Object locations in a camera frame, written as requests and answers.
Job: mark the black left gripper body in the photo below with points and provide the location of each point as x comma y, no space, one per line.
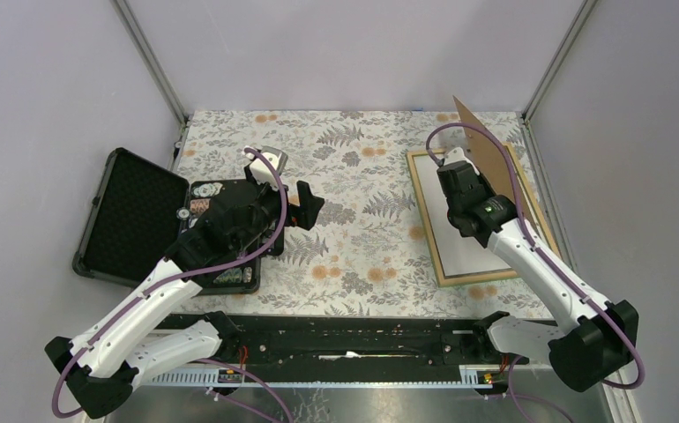
272,207

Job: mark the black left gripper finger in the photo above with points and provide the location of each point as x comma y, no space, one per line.
305,216
304,193

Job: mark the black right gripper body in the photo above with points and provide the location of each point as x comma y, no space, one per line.
488,193

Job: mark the seascape photo print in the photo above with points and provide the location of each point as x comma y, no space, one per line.
457,261

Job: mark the wooden picture frame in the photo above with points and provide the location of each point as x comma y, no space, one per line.
461,261

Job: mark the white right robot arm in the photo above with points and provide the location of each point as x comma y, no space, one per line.
592,338

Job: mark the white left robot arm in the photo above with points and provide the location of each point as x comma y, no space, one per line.
101,367

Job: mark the floral patterned tablecloth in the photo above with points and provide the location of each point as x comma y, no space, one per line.
367,254

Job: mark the black poker chip case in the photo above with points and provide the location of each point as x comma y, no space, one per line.
143,216

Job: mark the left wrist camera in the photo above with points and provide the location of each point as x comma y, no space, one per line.
264,164

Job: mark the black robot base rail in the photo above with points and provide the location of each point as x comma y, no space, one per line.
262,340

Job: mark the aluminium cable tray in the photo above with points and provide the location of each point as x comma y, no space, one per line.
328,375

